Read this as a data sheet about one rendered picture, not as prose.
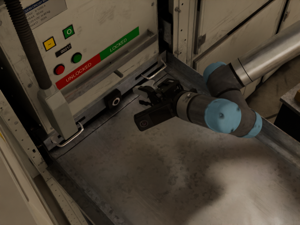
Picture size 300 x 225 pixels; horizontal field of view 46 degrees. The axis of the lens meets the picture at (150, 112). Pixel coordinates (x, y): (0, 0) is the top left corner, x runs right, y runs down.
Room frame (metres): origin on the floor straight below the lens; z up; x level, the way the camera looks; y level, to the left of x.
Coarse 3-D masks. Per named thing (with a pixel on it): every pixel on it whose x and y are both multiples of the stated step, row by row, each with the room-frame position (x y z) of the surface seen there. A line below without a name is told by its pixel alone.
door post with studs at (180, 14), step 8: (176, 0) 0.92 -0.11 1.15; (184, 0) 0.94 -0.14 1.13; (176, 8) 0.91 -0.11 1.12; (184, 8) 0.94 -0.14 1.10; (176, 16) 0.92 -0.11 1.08; (184, 16) 0.94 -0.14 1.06; (176, 24) 0.92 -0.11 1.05; (184, 24) 0.94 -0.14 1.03; (176, 32) 0.92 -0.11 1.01; (184, 32) 0.94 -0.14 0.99; (176, 40) 0.92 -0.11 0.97; (184, 40) 0.94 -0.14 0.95; (176, 48) 0.92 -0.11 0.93; (184, 48) 0.95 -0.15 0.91; (176, 56) 0.92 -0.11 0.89; (184, 56) 0.95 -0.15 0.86
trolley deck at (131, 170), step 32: (128, 128) 0.65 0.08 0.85; (160, 128) 0.64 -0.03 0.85; (192, 128) 0.63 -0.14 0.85; (96, 160) 0.54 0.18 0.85; (128, 160) 0.53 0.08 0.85; (160, 160) 0.52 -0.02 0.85; (192, 160) 0.51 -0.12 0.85; (224, 160) 0.51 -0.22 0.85; (256, 160) 0.50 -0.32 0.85; (128, 192) 0.42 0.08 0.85; (160, 192) 0.42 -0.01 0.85; (192, 192) 0.41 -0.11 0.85; (224, 192) 0.40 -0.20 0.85; (256, 192) 0.39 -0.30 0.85; (288, 192) 0.39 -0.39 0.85; (96, 224) 0.34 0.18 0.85; (128, 224) 0.33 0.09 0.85; (160, 224) 0.32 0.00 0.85; (192, 224) 0.31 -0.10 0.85; (224, 224) 0.31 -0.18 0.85; (256, 224) 0.30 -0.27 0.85; (288, 224) 0.29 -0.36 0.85
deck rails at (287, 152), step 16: (176, 64) 0.89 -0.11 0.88; (192, 80) 0.83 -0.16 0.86; (272, 128) 0.58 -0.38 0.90; (272, 144) 0.55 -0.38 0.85; (288, 144) 0.53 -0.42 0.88; (64, 160) 0.55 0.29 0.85; (288, 160) 0.49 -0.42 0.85; (80, 176) 0.49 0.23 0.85; (80, 192) 0.43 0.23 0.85; (96, 192) 0.43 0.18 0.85; (96, 208) 0.38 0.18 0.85; (112, 208) 0.38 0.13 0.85; (112, 224) 0.32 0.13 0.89
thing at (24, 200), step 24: (0, 120) 0.51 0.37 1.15; (0, 144) 0.21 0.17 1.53; (0, 168) 0.15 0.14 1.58; (24, 168) 0.33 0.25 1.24; (0, 192) 0.13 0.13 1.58; (24, 192) 0.14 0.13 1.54; (48, 192) 0.45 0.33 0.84; (0, 216) 0.11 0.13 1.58; (24, 216) 0.10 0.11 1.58; (48, 216) 0.16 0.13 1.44
